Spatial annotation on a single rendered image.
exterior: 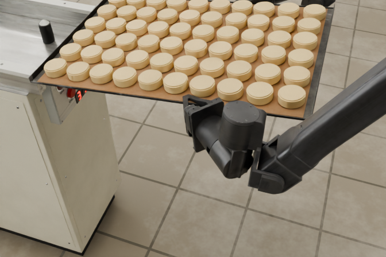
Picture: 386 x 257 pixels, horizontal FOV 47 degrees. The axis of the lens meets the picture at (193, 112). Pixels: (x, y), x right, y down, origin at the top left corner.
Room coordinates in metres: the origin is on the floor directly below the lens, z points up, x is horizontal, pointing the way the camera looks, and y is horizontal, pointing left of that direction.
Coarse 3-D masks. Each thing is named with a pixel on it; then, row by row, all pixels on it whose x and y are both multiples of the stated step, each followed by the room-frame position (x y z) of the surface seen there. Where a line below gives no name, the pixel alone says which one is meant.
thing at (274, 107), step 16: (224, 16) 0.94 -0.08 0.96; (272, 16) 0.92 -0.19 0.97; (240, 32) 0.86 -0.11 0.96; (320, 32) 0.83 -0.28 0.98; (160, 48) 0.82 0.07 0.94; (208, 48) 0.81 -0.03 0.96; (288, 48) 0.78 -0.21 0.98; (96, 64) 0.78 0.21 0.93; (224, 64) 0.74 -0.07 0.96; (256, 64) 0.73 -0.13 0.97; (288, 64) 0.72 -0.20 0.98; (48, 80) 0.74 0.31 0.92; (64, 80) 0.73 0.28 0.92; (112, 80) 0.72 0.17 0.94; (160, 96) 0.65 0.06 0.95; (176, 96) 0.65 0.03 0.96; (208, 96) 0.64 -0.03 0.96; (272, 112) 0.58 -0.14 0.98; (288, 112) 0.57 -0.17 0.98
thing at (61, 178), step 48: (0, 48) 0.97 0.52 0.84; (48, 48) 0.97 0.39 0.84; (0, 96) 0.81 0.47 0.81; (96, 96) 1.05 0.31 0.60; (0, 144) 0.83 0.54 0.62; (48, 144) 0.80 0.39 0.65; (96, 144) 0.99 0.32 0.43; (0, 192) 0.86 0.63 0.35; (48, 192) 0.79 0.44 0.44; (96, 192) 0.93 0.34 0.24; (48, 240) 0.82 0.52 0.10
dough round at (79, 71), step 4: (72, 64) 0.76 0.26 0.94; (76, 64) 0.76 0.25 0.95; (80, 64) 0.76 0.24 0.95; (84, 64) 0.76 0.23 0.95; (88, 64) 0.76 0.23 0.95; (68, 68) 0.75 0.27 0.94; (72, 68) 0.75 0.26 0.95; (76, 68) 0.75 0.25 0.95; (80, 68) 0.75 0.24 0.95; (84, 68) 0.74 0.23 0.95; (88, 68) 0.75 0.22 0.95; (68, 72) 0.74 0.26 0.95; (72, 72) 0.73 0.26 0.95; (76, 72) 0.73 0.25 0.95; (80, 72) 0.73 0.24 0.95; (84, 72) 0.73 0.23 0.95; (88, 72) 0.74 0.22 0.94; (68, 76) 0.73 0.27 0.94; (72, 76) 0.73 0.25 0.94; (76, 76) 0.72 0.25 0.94; (80, 76) 0.73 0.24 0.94; (84, 76) 0.73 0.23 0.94; (88, 76) 0.74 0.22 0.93; (72, 80) 0.73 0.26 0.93; (76, 80) 0.72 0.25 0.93; (80, 80) 0.73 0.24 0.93
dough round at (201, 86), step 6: (198, 78) 0.67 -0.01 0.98; (204, 78) 0.67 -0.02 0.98; (210, 78) 0.67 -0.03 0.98; (192, 84) 0.66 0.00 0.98; (198, 84) 0.65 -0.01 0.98; (204, 84) 0.65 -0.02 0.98; (210, 84) 0.65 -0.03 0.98; (192, 90) 0.65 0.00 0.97; (198, 90) 0.64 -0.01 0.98; (204, 90) 0.64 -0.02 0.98; (210, 90) 0.64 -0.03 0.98; (198, 96) 0.64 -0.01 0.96; (204, 96) 0.64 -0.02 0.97
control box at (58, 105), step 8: (48, 88) 0.82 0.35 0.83; (56, 88) 0.84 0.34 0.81; (64, 88) 0.87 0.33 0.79; (48, 96) 0.82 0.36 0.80; (56, 96) 0.83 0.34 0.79; (64, 96) 0.86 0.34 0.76; (48, 104) 0.82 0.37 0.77; (56, 104) 0.82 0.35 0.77; (64, 104) 0.85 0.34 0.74; (72, 104) 0.88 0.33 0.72; (48, 112) 0.83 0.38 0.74; (56, 112) 0.82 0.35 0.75; (64, 112) 0.84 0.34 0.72; (56, 120) 0.82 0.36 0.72
